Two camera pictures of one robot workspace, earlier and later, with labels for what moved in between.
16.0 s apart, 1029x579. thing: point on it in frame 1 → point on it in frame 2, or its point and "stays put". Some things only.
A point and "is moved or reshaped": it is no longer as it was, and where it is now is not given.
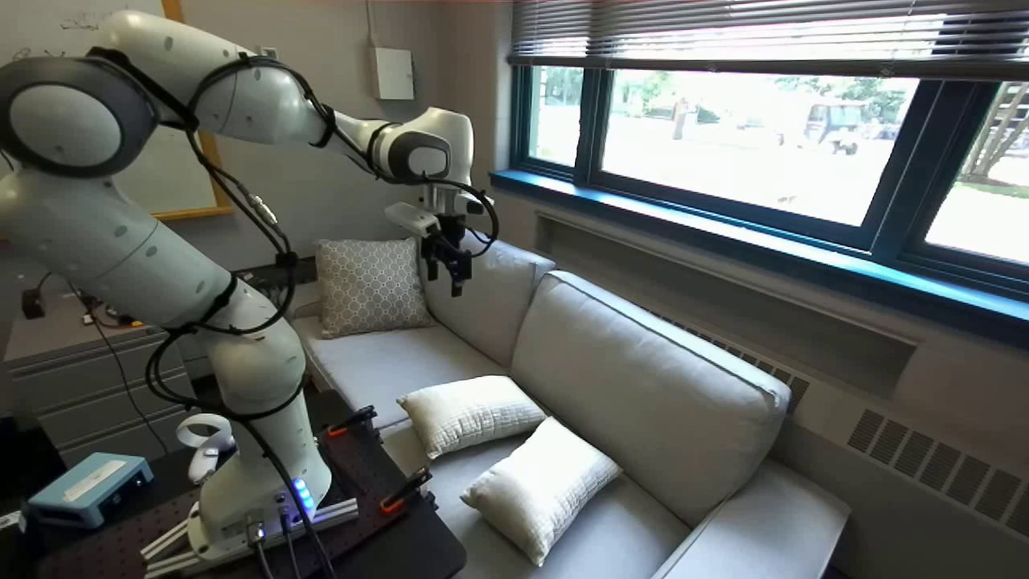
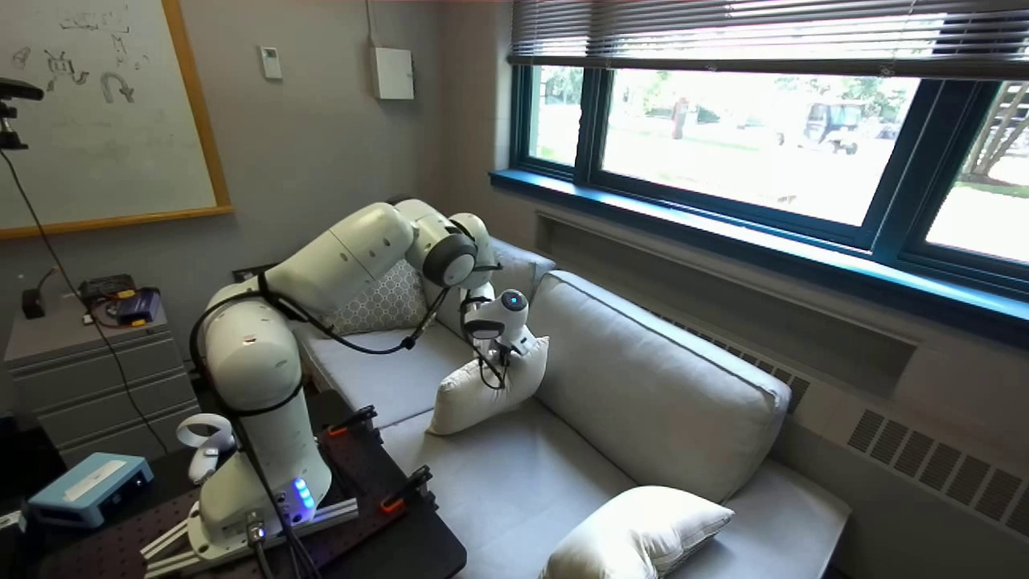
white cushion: (541, 487) → (635, 535)
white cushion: (469, 412) is moved or reshaped
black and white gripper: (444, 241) → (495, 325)
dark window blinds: (823, 38) stays put
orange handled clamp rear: (354, 429) stays put
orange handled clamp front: (399, 501) stays put
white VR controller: (208, 449) stays put
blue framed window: (903, 174) stays put
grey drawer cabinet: (99, 382) stays put
